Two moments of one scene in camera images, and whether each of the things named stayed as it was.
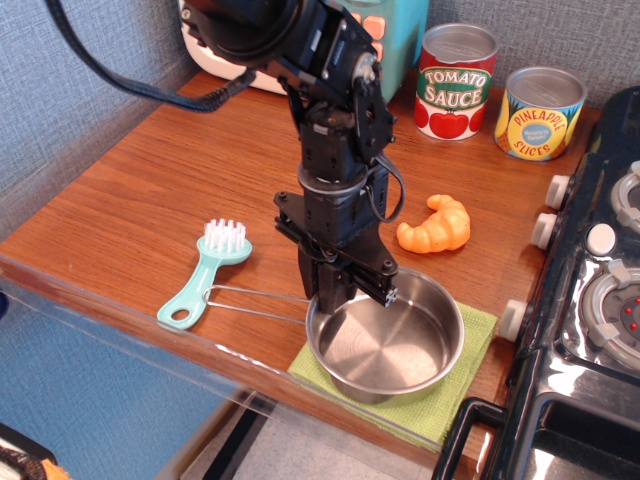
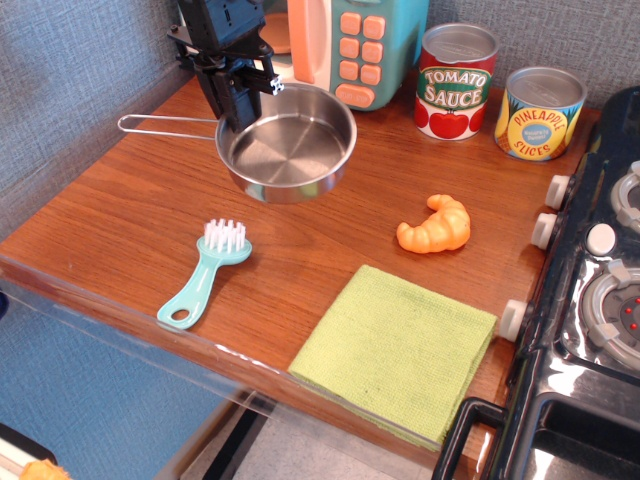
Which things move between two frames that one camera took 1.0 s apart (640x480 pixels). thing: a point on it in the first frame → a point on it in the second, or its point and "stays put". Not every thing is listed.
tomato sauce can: x=455 y=70 stays put
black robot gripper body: x=336 y=218 → x=223 y=37
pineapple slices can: x=540 y=112 stays put
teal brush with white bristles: x=223 y=244 stays put
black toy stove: x=572 y=339 stays put
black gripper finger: x=309 y=265 → x=211 y=91
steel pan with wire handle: x=378 y=354 → x=295 y=152
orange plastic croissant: x=447 y=228 stays put
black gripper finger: x=335 y=287 → x=241 y=106
